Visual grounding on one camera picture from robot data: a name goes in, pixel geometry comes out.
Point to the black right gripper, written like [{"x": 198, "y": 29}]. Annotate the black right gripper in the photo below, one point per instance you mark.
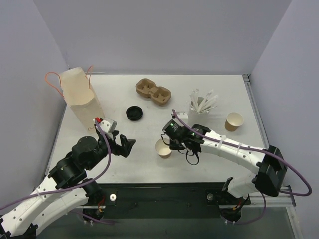
[{"x": 176, "y": 143}]

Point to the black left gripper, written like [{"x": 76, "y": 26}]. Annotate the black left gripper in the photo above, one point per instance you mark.
[{"x": 118, "y": 147}]

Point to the brown paper coffee cup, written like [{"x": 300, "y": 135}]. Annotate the brown paper coffee cup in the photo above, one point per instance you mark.
[
  {"x": 233, "y": 121},
  {"x": 162, "y": 148}
]

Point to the brown pulp cup carrier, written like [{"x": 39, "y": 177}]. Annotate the brown pulp cup carrier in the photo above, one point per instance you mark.
[{"x": 148, "y": 89}]

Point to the beige paper takeout bag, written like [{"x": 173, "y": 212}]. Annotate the beige paper takeout bag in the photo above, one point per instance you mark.
[{"x": 77, "y": 91}]

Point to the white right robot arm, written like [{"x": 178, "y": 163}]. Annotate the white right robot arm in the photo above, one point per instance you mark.
[{"x": 266, "y": 173}]

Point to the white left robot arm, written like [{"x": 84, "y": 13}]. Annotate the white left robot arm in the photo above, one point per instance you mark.
[{"x": 65, "y": 187}]

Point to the white cylindrical straw holder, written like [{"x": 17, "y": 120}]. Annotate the white cylindrical straw holder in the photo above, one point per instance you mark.
[{"x": 195, "y": 117}]

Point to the black plastic cup lid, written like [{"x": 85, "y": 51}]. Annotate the black plastic cup lid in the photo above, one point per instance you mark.
[{"x": 134, "y": 113}]

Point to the white wrapped straw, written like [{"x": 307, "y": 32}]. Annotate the white wrapped straw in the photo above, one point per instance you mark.
[
  {"x": 194, "y": 99},
  {"x": 202, "y": 104},
  {"x": 207, "y": 108},
  {"x": 210, "y": 96}
]

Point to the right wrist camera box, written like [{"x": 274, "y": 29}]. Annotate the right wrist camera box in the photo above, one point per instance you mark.
[{"x": 179, "y": 115}]

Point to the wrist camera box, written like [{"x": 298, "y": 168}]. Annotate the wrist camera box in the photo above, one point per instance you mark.
[
  {"x": 179, "y": 115},
  {"x": 105, "y": 125}
]

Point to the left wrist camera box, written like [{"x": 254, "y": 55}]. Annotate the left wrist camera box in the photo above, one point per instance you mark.
[{"x": 105, "y": 125}]

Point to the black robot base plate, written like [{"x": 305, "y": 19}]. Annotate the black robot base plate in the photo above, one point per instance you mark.
[{"x": 164, "y": 201}]

